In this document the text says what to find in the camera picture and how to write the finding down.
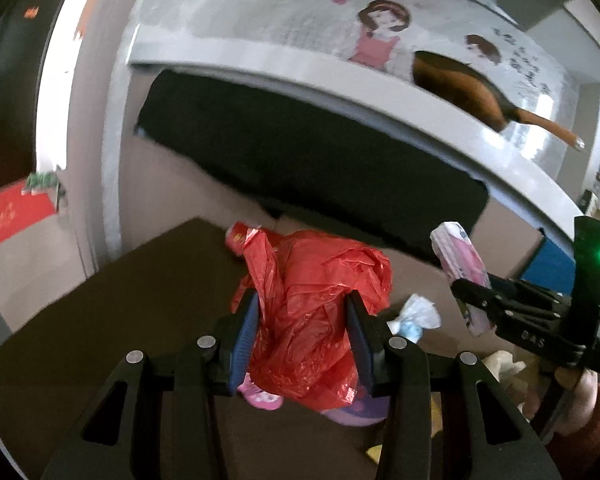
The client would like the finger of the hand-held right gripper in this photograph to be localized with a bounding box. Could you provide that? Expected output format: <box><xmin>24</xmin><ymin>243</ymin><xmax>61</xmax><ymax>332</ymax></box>
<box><xmin>451</xmin><ymin>278</ymin><xmax>520</xmax><ymax>332</ymax></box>
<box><xmin>489</xmin><ymin>275</ymin><xmax>572</xmax><ymax>303</ymax></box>

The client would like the red floor mat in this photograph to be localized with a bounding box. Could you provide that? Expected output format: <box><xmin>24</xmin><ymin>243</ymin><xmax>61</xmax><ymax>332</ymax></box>
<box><xmin>0</xmin><ymin>182</ymin><xmax>61</xmax><ymax>261</ymax></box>

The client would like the person's right hand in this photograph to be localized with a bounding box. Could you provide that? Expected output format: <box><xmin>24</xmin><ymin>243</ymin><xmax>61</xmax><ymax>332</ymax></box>
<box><xmin>522</xmin><ymin>370</ymin><xmax>600</xmax><ymax>436</ymax></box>

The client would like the blue cloth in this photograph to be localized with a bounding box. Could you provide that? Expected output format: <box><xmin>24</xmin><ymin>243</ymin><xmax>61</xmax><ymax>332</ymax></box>
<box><xmin>522</xmin><ymin>237</ymin><xmax>578</xmax><ymax>296</ymax></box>

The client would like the beige crumpled paper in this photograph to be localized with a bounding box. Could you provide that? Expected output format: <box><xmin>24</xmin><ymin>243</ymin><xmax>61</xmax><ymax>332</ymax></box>
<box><xmin>480</xmin><ymin>350</ymin><xmax>541</xmax><ymax>411</ymax></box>

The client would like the cartoon wall poster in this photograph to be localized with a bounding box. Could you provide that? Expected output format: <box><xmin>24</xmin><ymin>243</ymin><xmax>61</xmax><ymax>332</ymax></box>
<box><xmin>325</xmin><ymin>0</ymin><xmax>506</xmax><ymax>68</ymax></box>

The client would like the purple pink round sponge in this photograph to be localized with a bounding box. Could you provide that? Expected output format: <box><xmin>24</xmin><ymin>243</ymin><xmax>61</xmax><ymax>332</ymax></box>
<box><xmin>237</xmin><ymin>377</ymin><xmax>391</xmax><ymax>427</ymax></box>

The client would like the red plastic bag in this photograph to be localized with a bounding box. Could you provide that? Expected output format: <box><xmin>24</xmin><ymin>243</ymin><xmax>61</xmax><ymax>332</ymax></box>
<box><xmin>230</xmin><ymin>229</ymin><xmax>393</xmax><ymax>411</ymax></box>

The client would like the dark door with red stickers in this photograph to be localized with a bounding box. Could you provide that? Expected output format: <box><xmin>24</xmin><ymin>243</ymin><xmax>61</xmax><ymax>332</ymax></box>
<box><xmin>0</xmin><ymin>0</ymin><xmax>76</xmax><ymax>196</ymax></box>

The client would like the white countertop ledge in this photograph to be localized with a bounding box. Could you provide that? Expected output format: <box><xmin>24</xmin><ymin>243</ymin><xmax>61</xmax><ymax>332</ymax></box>
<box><xmin>125</xmin><ymin>25</ymin><xmax>596</xmax><ymax>221</ymax></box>

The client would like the white crumpled tissue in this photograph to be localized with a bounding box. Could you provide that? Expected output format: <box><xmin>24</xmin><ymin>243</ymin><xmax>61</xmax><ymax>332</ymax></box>
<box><xmin>387</xmin><ymin>294</ymin><xmax>441</xmax><ymax>342</ymax></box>

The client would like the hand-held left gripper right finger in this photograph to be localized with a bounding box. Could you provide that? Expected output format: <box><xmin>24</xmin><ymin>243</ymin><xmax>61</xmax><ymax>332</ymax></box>
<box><xmin>345</xmin><ymin>291</ymin><xmax>563</xmax><ymax>480</ymax></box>

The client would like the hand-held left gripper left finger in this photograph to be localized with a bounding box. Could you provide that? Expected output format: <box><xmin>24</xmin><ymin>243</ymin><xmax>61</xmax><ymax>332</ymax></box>
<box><xmin>40</xmin><ymin>287</ymin><xmax>261</xmax><ymax>480</ymax></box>

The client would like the brown frying pan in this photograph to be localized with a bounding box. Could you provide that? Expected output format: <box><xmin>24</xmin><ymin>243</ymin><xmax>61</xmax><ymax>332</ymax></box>
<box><xmin>411</xmin><ymin>50</ymin><xmax>586</xmax><ymax>153</ymax></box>

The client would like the red snack packet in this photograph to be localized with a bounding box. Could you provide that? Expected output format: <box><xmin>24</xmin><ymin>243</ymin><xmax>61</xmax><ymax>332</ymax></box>
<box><xmin>225</xmin><ymin>220</ymin><xmax>267</xmax><ymax>259</ymax></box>

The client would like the pink white plastic packet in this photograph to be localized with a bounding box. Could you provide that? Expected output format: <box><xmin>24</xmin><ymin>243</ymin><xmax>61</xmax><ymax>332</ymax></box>
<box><xmin>430</xmin><ymin>221</ymin><xmax>498</xmax><ymax>338</ymax></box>

